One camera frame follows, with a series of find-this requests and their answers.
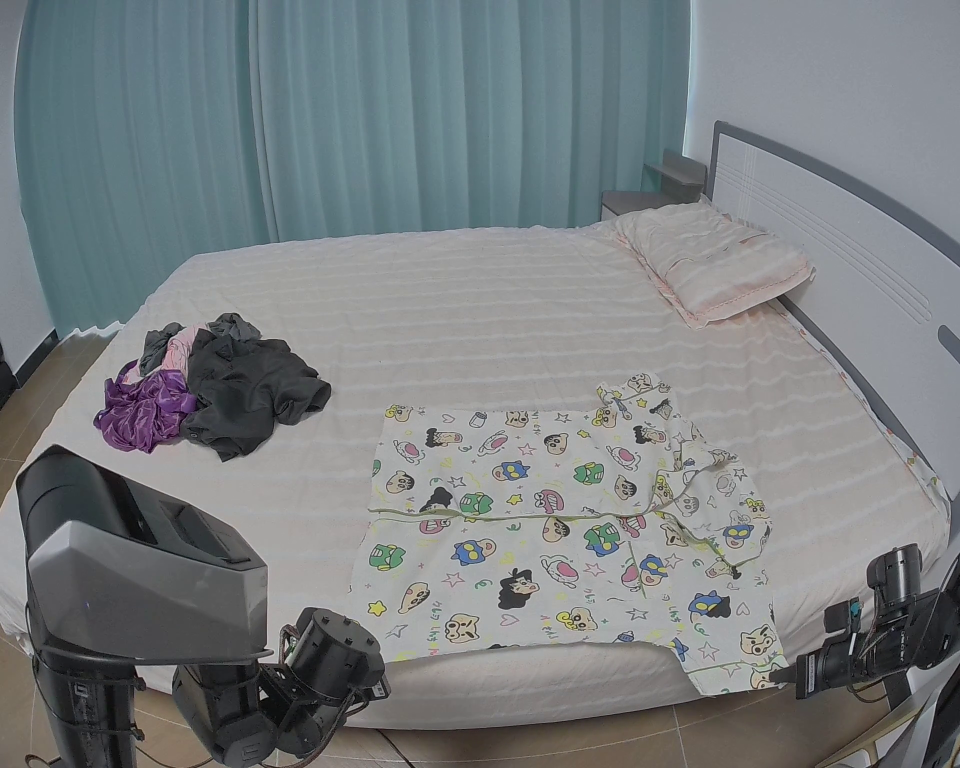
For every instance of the purple garment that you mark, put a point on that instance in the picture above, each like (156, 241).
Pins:
(142, 409)

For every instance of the bed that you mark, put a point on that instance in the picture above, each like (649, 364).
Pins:
(487, 315)

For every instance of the pale pink striped pillow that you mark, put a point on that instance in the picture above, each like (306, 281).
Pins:
(712, 262)

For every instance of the blue-green curtain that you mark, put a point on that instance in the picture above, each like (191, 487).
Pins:
(375, 112)

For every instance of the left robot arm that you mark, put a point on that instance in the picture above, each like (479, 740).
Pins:
(150, 570)

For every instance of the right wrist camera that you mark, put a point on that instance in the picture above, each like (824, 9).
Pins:
(841, 619)

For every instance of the pink garment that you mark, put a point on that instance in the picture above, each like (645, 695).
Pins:
(184, 349)

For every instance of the grey bedside table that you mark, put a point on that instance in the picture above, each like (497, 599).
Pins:
(637, 202)

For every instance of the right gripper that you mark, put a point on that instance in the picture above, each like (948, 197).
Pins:
(832, 667)

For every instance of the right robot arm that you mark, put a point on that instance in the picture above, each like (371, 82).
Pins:
(900, 622)

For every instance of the black shirt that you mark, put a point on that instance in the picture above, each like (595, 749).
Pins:
(247, 390)

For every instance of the white printed pyjama top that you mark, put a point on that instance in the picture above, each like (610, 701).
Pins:
(525, 540)

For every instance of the grey garment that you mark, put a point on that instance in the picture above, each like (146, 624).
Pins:
(232, 326)

